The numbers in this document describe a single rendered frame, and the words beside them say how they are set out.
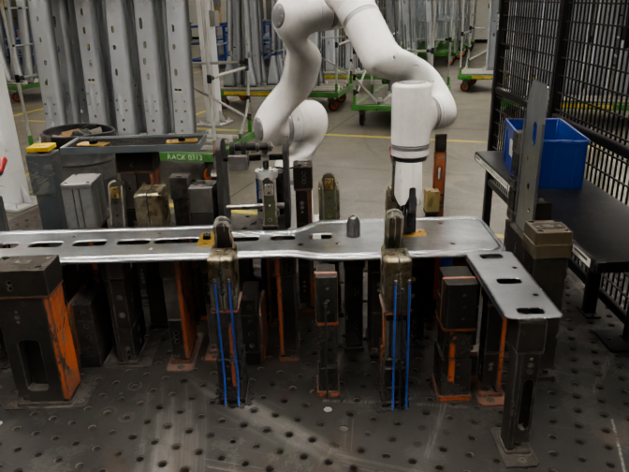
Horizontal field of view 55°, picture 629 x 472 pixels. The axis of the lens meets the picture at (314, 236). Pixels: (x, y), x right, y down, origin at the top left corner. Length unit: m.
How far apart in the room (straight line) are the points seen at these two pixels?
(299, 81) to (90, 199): 0.64
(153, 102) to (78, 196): 4.43
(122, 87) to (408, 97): 4.97
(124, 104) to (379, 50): 4.90
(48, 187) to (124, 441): 0.79
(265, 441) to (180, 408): 0.22
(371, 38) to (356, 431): 0.83
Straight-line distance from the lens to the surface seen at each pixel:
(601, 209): 1.60
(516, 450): 1.28
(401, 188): 1.35
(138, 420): 1.39
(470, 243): 1.39
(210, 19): 8.02
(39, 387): 1.49
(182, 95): 5.84
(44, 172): 1.82
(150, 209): 1.56
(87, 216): 1.62
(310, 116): 1.87
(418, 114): 1.32
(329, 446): 1.26
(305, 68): 1.71
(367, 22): 1.42
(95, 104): 6.30
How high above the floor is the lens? 1.52
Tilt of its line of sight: 21 degrees down
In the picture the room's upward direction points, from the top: 2 degrees counter-clockwise
